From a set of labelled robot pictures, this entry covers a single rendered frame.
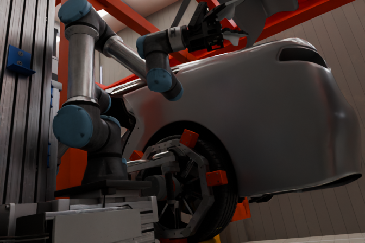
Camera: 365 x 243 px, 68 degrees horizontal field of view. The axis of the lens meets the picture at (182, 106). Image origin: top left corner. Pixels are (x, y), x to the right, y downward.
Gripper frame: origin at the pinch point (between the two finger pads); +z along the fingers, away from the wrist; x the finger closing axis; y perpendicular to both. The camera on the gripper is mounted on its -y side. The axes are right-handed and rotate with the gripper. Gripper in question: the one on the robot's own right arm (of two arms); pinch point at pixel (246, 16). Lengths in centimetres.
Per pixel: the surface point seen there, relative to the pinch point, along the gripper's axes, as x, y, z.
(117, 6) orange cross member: -101, -152, -101
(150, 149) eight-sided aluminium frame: -90, 2, -66
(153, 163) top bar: -69, 18, -57
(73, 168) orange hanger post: -78, 11, -112
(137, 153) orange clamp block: -94, 2, -77
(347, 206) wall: -495, 11, 142
